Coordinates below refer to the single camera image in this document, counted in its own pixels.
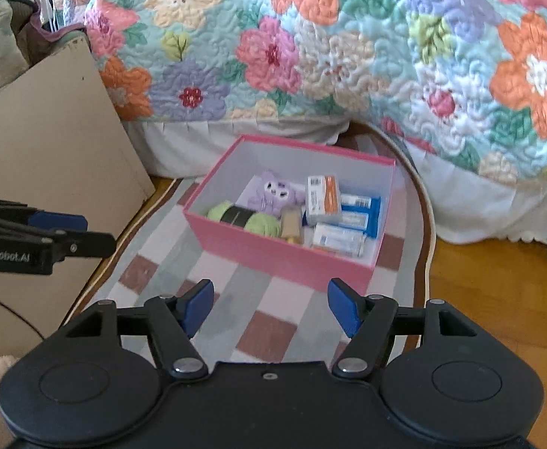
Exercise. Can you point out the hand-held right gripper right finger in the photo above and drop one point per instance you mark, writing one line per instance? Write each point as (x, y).
(343, 308)

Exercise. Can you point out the floral quilt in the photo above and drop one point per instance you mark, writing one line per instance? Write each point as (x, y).
(348, 56)

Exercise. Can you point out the green yarn ball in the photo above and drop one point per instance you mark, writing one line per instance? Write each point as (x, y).
(266, 224)

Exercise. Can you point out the pink cardboard box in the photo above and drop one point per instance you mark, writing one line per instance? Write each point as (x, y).
(278, 257)

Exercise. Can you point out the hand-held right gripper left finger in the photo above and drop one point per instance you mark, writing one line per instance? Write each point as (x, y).
(198, 306)

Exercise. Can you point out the small orange and white box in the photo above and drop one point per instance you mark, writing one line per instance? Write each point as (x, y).
(322, 196)

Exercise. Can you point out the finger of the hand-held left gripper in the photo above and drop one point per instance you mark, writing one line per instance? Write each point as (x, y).
(58, 222)
(91, 245)

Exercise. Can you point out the white bed skirt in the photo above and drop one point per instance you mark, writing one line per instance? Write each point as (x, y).
(479, 215)

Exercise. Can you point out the beige cabinet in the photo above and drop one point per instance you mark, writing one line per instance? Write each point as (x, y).
(44, 149)

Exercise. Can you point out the purple plush toy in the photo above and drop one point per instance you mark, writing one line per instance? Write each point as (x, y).
(275, 191)

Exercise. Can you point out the blue wipes packet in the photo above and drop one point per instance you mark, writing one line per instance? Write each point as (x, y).
(374, 220)

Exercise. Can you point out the beige bottle with gold cap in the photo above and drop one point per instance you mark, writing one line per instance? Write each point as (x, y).
(292, 222)

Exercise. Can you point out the checked rug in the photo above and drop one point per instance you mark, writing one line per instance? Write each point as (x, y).
(273, 336)

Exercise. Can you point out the white wipes packet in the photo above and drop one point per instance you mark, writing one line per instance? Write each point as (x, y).
(338, 238)

